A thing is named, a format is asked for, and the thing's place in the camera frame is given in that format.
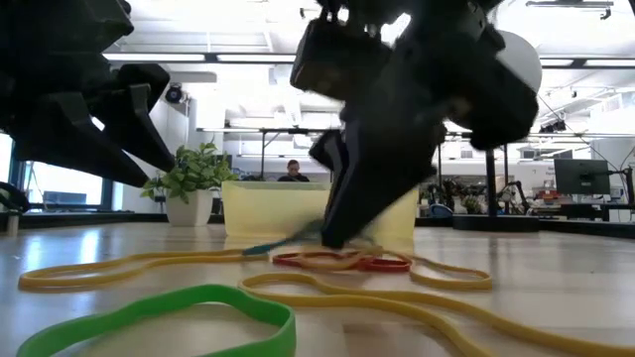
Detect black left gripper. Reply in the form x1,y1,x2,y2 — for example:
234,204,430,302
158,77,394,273
0,49,177,189

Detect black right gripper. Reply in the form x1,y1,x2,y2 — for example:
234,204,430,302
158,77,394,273
309,0,541,250

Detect teal rubber band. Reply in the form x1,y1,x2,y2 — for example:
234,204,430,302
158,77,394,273
241,220,326,258

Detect yellow rubber band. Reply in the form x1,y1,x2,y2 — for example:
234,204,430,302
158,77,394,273
297,249,494,293
18,248,272,294
237,272,635,357

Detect translucent yellow plastic bin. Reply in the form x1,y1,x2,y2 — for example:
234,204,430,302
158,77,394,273
221,180,420,243

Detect red rubber band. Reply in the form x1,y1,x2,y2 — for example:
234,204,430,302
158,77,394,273
271,251,414,274

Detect green rubber band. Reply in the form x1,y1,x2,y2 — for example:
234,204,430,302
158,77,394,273
16,284,298,357

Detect person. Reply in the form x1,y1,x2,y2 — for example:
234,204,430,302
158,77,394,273
276,159,312,183

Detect black ceiling spotlight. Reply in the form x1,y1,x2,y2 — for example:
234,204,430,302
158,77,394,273
164,83,185,105

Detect green plant in white pot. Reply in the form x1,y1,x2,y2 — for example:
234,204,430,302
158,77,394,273
139,142,240,229

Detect background robot arms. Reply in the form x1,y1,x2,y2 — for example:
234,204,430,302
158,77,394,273
436,173,531,218

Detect white globe lamp black stand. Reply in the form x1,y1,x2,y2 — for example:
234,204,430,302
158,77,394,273
451,29,544,233

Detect black computer monitor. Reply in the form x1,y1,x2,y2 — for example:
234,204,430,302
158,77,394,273
553,158,612,196

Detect dark window frame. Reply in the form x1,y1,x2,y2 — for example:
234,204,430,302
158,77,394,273
0,133,120,212

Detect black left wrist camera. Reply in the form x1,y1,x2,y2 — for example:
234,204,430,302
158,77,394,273
115,62,172,100

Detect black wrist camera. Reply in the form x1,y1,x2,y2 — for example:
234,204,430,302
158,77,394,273
115,62,172,100
289,17,394,104

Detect black background workstation frame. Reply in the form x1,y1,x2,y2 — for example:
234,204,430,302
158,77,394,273
196,127,338,182

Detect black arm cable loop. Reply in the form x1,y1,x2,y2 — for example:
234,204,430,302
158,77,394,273
0,180,32,215

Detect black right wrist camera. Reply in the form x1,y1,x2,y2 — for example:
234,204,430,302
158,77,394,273
289,17,394,104

